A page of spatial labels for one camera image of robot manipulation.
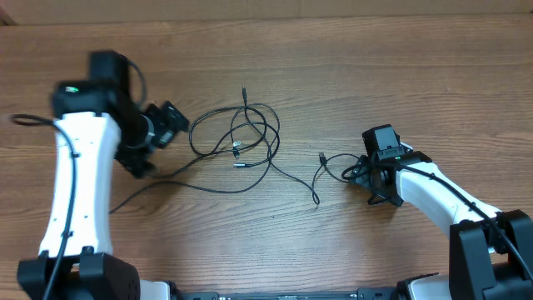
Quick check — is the black USB cable silver plug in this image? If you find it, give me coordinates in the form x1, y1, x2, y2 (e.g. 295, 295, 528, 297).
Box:
233, 152, 366, 205

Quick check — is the thin black USB cable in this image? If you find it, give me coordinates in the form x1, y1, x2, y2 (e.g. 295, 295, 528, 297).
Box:
108, 103, 281, 214

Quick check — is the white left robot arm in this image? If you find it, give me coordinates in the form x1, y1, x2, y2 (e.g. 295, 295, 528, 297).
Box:
12, 50, 189, 299

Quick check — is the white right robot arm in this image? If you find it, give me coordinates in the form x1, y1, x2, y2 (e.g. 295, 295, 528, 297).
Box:
342, 124, 532, 300

